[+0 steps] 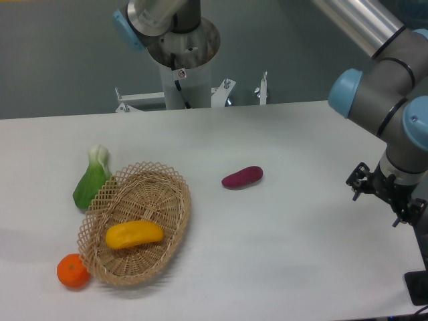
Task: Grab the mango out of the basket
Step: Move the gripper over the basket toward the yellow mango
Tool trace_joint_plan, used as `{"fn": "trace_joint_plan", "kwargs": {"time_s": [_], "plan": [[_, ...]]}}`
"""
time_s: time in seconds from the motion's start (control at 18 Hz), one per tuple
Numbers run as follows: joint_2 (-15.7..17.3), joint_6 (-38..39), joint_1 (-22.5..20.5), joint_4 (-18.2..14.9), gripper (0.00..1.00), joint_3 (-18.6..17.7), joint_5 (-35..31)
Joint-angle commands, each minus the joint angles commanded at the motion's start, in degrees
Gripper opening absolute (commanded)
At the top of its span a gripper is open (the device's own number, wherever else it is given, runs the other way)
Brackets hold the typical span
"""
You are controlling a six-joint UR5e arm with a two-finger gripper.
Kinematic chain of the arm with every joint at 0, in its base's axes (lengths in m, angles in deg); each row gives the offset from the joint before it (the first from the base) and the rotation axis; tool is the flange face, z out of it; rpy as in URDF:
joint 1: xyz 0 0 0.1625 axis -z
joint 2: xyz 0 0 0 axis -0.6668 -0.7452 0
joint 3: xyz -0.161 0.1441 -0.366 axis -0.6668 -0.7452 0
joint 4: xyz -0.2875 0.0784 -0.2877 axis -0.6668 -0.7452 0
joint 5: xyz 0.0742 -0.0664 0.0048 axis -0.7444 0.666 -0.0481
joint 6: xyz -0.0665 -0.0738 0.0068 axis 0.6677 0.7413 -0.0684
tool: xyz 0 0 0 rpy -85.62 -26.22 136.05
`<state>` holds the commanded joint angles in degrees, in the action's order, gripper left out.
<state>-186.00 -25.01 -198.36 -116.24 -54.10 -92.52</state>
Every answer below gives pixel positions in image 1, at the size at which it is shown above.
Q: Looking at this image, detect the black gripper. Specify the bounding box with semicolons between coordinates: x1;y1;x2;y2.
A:
346;162;426;227

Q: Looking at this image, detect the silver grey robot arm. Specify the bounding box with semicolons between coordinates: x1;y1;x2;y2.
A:
113;1;427;229

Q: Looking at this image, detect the woven wicker basket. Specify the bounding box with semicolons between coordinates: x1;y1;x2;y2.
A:
77;162;191;286

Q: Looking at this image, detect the yellow mango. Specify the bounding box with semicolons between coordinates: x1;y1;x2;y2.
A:
105;221;164;249

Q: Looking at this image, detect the black device at table edge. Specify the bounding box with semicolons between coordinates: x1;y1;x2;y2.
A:
404;271;427;306

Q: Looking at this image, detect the purple sweet potato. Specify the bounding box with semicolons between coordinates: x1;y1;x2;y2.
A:
221;166;263;189

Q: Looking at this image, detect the green bok choy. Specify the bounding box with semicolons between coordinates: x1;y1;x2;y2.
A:
72;144;112;210

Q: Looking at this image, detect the orange tangerine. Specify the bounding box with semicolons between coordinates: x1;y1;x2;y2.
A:
56;253;91;289

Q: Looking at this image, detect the white clamp bracket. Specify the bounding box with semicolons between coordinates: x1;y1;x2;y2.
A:
254;71;268;105

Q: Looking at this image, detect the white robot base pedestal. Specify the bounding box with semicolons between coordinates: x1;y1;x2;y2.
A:
148;18;221;109

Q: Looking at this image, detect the black cable on pedestal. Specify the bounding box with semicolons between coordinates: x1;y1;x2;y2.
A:
169;52;194;110

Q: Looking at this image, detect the white metal mounting frame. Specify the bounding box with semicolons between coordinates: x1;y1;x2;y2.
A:
115;78;237;113

